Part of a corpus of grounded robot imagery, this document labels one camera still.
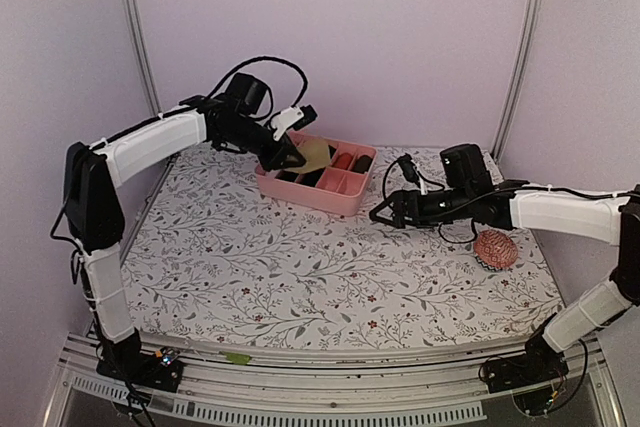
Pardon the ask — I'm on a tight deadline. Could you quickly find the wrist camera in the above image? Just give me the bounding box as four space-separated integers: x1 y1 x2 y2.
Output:
268 107 304 142
398 154 428 195

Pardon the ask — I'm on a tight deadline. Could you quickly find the black underwear white trim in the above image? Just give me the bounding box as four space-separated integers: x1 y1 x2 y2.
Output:
299 170 324 187

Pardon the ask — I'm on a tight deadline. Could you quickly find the khaki underwear cream waistband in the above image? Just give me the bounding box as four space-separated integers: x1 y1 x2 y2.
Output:
292 138 331 174

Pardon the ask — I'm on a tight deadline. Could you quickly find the right aluminium frame post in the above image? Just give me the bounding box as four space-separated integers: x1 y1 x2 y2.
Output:
490 0 543 163

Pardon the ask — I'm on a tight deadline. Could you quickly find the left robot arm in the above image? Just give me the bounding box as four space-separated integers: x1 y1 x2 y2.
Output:
49 55 318 381

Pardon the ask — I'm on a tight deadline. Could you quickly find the pink divided storage box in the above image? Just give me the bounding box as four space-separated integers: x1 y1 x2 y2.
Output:
255 139 378 216

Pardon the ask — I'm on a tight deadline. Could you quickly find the floral table mat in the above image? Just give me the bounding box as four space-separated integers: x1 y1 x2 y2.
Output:
122 146 562 351

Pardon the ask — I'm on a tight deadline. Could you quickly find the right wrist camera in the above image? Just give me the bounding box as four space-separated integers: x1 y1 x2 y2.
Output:
398 154 428 195

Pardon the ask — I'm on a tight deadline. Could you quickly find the black rolled underwear front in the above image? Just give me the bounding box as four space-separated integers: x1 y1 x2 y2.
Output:
277 171 299 183

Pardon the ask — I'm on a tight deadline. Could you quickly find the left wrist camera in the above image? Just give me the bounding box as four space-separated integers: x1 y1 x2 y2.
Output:
268 107 304 142

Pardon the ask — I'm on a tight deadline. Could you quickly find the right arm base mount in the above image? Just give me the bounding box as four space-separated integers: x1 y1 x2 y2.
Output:
478 336 569 417

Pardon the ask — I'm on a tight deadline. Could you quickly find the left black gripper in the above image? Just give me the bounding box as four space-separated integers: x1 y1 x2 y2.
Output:
222 117 307 172

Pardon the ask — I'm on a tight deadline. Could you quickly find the aluminium front rail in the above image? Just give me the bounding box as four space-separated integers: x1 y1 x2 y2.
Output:
43 334 626 426

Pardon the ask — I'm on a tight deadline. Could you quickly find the green tape scrap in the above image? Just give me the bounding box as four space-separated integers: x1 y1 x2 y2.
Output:
224 352 251 365

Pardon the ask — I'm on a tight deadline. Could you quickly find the olive rolled underwear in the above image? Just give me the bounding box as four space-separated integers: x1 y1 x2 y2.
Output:
351 155 373 174

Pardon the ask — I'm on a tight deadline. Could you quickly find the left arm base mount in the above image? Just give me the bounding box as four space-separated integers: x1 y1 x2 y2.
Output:
96 335 184 393

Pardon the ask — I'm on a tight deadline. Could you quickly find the left aluminium frame post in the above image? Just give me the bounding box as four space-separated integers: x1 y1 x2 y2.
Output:
122 0 161 115

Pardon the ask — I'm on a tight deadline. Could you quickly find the red patterned bowl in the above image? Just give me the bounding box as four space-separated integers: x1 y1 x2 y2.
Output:
473 229 519 271

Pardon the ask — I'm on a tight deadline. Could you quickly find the red rolled underwear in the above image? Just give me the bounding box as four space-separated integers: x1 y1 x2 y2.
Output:
333 152 353 170

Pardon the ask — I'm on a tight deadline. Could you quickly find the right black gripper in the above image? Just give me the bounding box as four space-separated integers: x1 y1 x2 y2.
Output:
370 186 473 230

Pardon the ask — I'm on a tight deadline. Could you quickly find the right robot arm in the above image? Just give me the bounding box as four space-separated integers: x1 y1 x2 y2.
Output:
369 143 639 383

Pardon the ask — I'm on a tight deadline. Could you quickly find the aluminium frame post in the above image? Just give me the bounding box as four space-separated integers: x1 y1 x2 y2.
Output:
490 0 543 163
122 0 161 115

